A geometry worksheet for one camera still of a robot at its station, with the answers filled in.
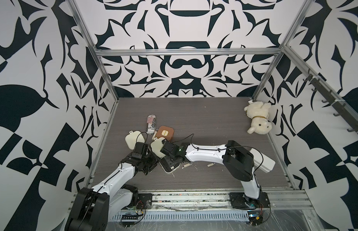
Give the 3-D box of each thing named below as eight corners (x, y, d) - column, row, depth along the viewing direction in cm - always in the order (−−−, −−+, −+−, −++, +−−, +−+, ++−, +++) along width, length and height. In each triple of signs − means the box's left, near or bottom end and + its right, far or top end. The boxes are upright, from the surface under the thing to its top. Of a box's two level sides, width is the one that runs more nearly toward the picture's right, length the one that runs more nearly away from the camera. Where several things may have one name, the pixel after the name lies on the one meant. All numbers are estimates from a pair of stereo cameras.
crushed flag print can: (144, 134, 100) (144, 132, 97) (148, 116, 109) (147, 114, 107) (154, 134, 100) (154, 132, 97) (156, 116, 109) (156, 114, 107)
